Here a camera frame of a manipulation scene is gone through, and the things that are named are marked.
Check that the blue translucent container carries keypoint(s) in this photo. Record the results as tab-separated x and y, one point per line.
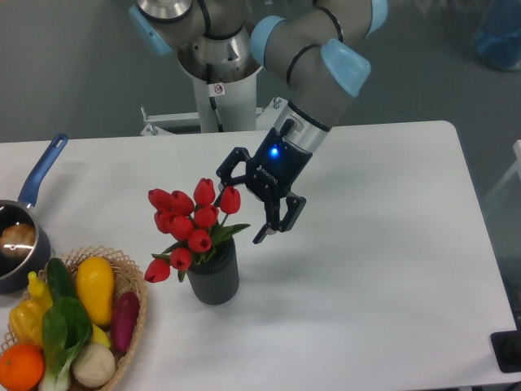
497	38

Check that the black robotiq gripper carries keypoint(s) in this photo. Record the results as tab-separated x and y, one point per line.
274	167

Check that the yellow banana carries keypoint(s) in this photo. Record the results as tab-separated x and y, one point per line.
99	336

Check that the red tulip bouquet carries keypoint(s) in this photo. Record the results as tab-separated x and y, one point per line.
197	223

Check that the bread in saucepan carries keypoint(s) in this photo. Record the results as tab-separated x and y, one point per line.
18	240

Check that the black device at edge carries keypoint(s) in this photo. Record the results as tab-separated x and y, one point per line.
506	346

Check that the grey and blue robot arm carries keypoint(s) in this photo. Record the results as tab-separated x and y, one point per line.
313	54

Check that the woven wicker basket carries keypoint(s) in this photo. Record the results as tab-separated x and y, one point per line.
128	277

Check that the orange fruit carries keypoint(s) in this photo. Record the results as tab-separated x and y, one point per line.
22	367

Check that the purple eggplant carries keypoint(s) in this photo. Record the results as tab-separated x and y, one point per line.
124	319

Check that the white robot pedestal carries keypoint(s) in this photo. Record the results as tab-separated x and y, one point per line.
221	107

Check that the blue handled saucepan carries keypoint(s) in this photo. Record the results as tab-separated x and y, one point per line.
14	270

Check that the yellow bell pepper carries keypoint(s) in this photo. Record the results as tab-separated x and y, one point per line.
26	323

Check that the yellow squash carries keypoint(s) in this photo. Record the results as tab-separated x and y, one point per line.
95	289

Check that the dark green cucumber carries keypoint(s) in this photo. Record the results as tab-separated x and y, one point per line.
59	280

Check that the green bok choy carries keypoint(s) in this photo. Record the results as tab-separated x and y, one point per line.
66	328

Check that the dark grey ribbed vase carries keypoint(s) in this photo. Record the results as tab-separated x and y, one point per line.
215	282

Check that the beige mushroom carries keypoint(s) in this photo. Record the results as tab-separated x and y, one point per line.
94	366

